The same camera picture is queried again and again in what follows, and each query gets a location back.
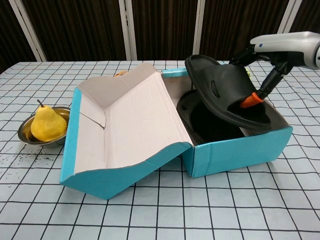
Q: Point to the white black checkered tablecloth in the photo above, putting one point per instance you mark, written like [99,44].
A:
[150,215]

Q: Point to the yellow pear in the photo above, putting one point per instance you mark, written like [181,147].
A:
[48,122]

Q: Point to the light blue shoe box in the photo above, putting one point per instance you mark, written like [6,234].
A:
[135,130]

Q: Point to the black rubber slipper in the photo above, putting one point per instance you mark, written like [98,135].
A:
[225,82]
[200,125]

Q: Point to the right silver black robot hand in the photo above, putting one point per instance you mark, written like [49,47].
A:
[287,47]

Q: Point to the white partition frame post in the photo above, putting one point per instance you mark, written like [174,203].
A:
[285,17]
[203,27]
[28,27]
[127,27]

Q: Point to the steel bowl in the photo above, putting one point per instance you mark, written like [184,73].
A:
[25,136]

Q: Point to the yellow snack packet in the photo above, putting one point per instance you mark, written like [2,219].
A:
[121,74]

